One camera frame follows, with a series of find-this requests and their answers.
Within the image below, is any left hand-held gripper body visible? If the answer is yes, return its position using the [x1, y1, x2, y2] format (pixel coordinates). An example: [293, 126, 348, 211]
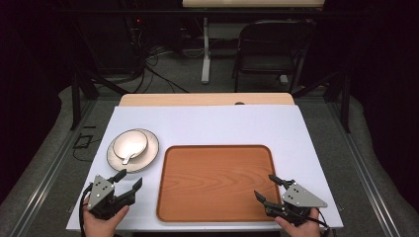
[86, 174, 136, 221]

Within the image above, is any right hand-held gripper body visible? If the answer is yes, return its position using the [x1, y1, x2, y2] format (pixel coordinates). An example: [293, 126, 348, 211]
[265, 180, 329, 227]

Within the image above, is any white spoon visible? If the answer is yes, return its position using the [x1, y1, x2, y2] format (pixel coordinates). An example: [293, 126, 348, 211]
[122, 151, 140, 166]

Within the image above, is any white plate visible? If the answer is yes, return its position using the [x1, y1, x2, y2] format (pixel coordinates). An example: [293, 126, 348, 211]
[106, 127, 160, 174]

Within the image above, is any white bowl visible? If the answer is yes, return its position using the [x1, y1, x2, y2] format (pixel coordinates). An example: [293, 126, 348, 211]
[112, 129, 149, 160]

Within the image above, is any person's right hand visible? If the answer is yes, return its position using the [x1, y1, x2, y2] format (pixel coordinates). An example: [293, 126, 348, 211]
[275, 206, 321, 237]

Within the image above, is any person's left hand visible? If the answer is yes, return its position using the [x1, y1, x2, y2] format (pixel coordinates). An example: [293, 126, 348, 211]
[82, 196, 130, 237]

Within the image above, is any wooden tray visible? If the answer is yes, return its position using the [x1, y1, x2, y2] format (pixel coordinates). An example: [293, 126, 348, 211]
[156, 144, 283, 223]

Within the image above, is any black floor socket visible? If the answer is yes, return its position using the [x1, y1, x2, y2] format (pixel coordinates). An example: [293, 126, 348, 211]
[72, 132, 93, 150]

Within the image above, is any white table mat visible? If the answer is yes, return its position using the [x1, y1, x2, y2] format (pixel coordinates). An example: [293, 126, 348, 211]
[65, 105, 344, 232]

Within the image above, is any black metal stand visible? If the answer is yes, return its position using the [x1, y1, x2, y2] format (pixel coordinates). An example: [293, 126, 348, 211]
[58, 13, 130, 131]
[292, 62, 352, 134]

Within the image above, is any black folding chair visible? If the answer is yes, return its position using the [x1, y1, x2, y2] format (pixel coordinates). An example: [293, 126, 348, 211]
[232, 19, 316, 94]

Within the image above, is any white desk leg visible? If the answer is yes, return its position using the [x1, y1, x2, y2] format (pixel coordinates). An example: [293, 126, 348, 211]
[201, 17, 211, 85]

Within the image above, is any wooden desk top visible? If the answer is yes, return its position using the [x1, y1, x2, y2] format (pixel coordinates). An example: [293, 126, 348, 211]
[182, 0, 326, 9]

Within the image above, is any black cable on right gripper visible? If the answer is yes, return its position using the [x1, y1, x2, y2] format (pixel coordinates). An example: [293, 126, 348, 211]
[290, 206, 332, 237]

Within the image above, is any bundle of floor cables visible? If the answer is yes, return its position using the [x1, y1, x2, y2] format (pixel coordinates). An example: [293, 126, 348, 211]
[125, 19, 191, 95]

